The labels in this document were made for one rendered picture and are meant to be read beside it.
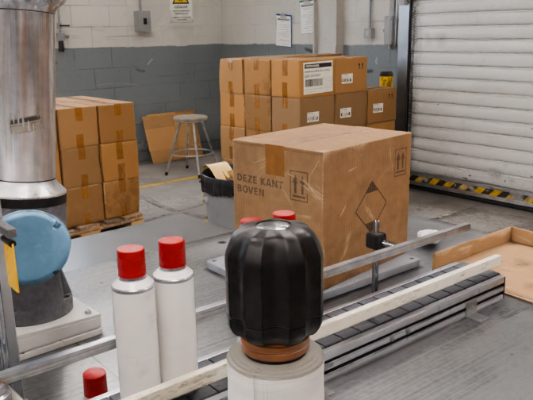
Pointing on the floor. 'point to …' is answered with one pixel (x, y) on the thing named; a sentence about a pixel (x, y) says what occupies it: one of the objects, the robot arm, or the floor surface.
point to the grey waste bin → (220, 210)
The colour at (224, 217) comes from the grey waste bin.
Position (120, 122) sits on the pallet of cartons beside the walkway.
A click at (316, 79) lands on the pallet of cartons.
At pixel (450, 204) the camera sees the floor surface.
